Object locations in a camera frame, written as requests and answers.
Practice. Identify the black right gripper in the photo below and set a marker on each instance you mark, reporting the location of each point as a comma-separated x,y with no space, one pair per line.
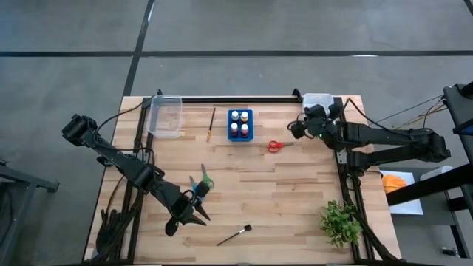
318,127

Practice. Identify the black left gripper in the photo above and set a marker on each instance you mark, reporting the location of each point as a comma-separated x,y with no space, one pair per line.
183,210

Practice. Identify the long black comb brush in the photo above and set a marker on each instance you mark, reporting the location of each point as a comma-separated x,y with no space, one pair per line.
247,228

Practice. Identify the yellow paint bottle white cap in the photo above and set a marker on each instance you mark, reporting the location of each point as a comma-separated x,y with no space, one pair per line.
244,116

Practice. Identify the red paint bottle white cap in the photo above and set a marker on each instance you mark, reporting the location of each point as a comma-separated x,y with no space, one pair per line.
244,130
234,129

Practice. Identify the grey paint bottle white cap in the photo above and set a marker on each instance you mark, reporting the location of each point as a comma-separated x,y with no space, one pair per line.
235,116

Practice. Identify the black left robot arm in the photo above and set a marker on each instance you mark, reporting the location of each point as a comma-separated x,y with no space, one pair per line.
111,155

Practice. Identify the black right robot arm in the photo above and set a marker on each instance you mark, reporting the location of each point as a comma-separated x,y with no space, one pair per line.
388,134

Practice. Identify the white plastic bin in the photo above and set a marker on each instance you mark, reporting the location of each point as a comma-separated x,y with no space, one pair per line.
318,99

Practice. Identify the green scissors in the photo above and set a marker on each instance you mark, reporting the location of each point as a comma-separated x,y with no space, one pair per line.
207,181

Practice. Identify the red scissors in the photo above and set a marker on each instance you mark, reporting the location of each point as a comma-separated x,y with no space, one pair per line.
281,145

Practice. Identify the blue plastic basket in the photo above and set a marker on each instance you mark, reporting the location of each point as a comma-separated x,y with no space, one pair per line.
239,122

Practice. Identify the orange and black paintbrush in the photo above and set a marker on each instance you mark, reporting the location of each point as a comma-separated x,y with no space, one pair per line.
211,122

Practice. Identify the orange rounded object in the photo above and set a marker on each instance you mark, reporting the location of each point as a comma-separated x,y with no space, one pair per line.
393,184

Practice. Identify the clear plastic bin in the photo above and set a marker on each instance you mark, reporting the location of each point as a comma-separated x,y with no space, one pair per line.
164,118

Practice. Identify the green plant in white pot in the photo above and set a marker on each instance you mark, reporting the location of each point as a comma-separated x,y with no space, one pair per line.
340,223

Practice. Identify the white paper sheet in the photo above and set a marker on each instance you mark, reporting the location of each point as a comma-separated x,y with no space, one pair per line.
406,203

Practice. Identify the white plastic tub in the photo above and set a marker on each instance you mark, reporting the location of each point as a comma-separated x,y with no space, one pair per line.
436,173

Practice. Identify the black equipment cart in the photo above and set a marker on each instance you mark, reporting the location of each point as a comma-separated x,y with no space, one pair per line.
462,107

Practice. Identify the dark metal stand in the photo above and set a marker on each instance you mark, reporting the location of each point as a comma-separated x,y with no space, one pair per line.
22,177

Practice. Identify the silver frame bracket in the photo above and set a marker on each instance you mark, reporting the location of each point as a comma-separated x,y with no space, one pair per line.
341,157

